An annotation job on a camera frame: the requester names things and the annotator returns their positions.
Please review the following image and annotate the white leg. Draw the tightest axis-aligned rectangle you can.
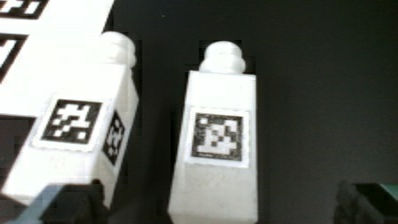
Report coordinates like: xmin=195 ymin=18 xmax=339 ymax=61
xmin=0 ymin=31 xmax=138 ymax=204
xmin=166 ymin=41 xmax=257 ymax=224

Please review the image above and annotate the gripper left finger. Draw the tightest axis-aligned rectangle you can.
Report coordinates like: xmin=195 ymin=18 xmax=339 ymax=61
xmin=10 ymin=180 xmax=108 ymax=224

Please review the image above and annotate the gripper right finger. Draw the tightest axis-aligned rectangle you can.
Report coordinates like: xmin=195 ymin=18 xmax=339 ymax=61
xmin=333 ymin=182 xmax=398 ymax=224

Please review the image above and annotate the white tag sheet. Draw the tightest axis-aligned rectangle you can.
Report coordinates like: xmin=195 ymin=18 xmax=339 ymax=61
xmin=0 ymin=0 xmax=115 ymax=116

